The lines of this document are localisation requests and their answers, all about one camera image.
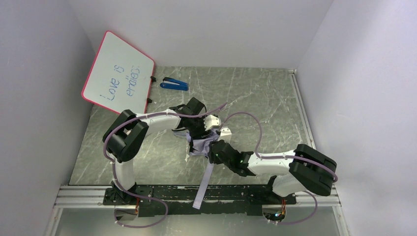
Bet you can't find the pink framed whiteboard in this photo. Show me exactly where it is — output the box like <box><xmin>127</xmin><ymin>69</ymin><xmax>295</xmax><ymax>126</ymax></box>
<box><xmin>81</xmin><ymin>31</ymin><xmax>155</xmax><ymax>114</ymax></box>

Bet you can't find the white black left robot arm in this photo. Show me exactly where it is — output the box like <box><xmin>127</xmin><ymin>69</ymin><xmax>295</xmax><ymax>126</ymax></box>
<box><xmin>102</xmin><ymin>97</ymin><xmax>221</xmax><ymax>205</ymax></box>

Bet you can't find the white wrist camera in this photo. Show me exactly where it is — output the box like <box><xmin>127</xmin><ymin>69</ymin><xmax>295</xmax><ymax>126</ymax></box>
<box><xmin>204</xmin><ymin>115</ymin><xmax>222</xmax><ymax>131</ymax></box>
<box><xmin>217</xmin><ymin>127</ymin><xmax>232</xmax><ymax>143</ymax></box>

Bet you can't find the blue stapler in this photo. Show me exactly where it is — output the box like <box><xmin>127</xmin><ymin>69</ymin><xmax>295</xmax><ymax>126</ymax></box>
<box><xmin>160</xmin><ymin>77</ymin><xmax>189</xmax><ymax>91</ymax></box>

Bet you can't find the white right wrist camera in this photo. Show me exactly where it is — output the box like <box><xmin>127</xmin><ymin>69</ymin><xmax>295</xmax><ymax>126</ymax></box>
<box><xmin>217</xmin><ymin>127</ymin><xmax>232</xmax><ymax>143</ymax></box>

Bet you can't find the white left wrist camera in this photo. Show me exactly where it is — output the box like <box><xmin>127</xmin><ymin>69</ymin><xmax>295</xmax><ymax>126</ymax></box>
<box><xmin>204</xmin><ymin>115</ymin><xmax>222</xmax><ymax>131</ymax></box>

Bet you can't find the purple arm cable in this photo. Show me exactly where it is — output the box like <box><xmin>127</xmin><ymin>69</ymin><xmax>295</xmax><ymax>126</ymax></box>
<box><xmin>103</xmin><ymin>101</ymin><xmax>228</xmax><ymax>229</ymax></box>
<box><xmin>220</xmin><ymin>112</ymin><xmax>339</xmax><ymax>226</ymax></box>

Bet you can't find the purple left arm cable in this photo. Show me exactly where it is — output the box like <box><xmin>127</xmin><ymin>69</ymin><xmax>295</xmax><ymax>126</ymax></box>
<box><xmin>103</xmin><ymin>101</ymin><xmax>228</xmax><ymax>229</ymax></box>

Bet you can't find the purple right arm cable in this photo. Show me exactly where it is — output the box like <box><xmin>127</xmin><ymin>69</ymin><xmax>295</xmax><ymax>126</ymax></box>
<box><xmin>220</xmin><ymin>112</ymin><xmax>339</xmax><ymax>226</ymax></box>

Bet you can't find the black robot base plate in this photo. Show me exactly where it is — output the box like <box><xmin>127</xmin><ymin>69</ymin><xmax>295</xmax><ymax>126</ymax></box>
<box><xmin>104</xmin><ymin>184</ymin><xmax>296</xmax><ymax>218</ymax></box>

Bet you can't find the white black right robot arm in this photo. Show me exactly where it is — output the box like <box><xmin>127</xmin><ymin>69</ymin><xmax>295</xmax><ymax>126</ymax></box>
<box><xmin>208</xmin><ymin>140</ymin><xmax>337</xmax><ymax>197</ymax></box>

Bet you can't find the black and lavender umbrella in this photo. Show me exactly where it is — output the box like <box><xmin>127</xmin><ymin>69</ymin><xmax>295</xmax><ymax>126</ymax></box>
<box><xmin>173</xmin><ymin>130</ymin><xmax>218</xmax><ymax>209</ymax></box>

